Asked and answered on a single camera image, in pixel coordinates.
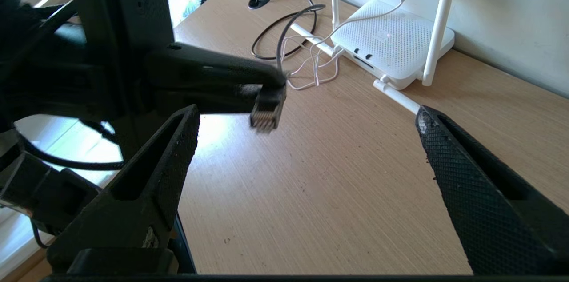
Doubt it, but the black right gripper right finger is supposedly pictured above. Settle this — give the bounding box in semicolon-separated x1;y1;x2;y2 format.
416;105;569;276

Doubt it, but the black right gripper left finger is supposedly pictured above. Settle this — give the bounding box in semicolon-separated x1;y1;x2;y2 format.
47;104;200;275

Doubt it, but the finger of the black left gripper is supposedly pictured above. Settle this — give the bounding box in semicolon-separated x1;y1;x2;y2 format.
149;43;287;92
149;85;264;116

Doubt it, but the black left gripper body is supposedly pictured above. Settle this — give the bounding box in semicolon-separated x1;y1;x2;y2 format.
71;0;175;158

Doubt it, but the black ethernet cable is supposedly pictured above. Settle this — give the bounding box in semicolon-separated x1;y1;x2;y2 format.
250;0;326;134

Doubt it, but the white router with antennas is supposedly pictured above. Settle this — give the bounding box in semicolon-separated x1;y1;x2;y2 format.
290;0;459;116

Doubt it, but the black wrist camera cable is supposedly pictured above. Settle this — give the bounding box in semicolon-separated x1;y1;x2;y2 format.
16;120;127;171

